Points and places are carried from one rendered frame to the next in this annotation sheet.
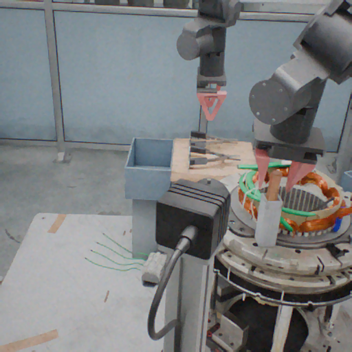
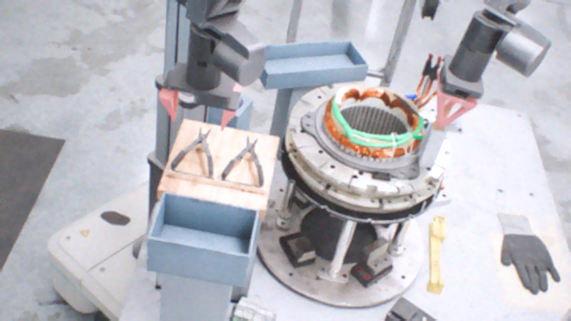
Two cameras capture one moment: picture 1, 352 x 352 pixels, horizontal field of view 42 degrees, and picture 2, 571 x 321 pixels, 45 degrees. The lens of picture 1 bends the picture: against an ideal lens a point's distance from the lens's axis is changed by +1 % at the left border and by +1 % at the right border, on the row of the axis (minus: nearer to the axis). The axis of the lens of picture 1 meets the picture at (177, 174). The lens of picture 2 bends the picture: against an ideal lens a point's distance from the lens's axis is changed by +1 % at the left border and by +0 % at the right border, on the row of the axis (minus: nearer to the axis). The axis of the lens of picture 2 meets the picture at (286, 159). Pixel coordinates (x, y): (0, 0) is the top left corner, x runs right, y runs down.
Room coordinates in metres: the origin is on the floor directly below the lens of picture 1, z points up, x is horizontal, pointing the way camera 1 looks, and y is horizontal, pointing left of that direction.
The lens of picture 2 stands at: (0.93, 0.83, 1.92)
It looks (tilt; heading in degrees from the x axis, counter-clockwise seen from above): 42 degrees down; 268
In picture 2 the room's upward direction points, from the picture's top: 12 degrees clockwise
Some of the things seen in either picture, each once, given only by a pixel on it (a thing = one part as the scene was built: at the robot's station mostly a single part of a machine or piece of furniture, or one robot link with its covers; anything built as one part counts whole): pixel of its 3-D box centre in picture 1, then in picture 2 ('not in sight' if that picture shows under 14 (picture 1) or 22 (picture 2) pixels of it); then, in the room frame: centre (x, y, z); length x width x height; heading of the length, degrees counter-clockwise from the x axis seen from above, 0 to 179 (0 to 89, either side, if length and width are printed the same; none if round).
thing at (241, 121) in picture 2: not in sight; (226, 146); (1.02, -0.31, 0.91); 0.07 x 0.07 x 0.25; 71
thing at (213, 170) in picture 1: (213, 160); (222, 166); (1.00, -0.09, 1.05); 0.20 x 0.19 x 0.02; 89
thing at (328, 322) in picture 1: (337, 292); not in sight; (0.73, -0.34, 0.91); 0.02 x 0.02 x 0.21
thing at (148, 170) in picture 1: (150, 201); (199, 275); (1.01, 0.07, 0.92); 0.17 x 0.11 x 0.28; 179
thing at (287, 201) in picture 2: not in sight; (291, 185); (0.86, -0.22, 0.91); 0.02 x 0.02 x 0.21
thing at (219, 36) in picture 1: (211, 38); (210, 41); (1.04, -0.06, 1.34); 0.07 x 0.06 x 0.07; 144
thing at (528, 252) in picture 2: not in sight; (527, 250); (0.29, -0.27, 0.79); 0.24 x 0.13 x 0.02; 91
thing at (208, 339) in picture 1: (223, 342); (371, 269); (0.66, -0.11, 0.81); 0.08 x 0.05 x 0.02; 46
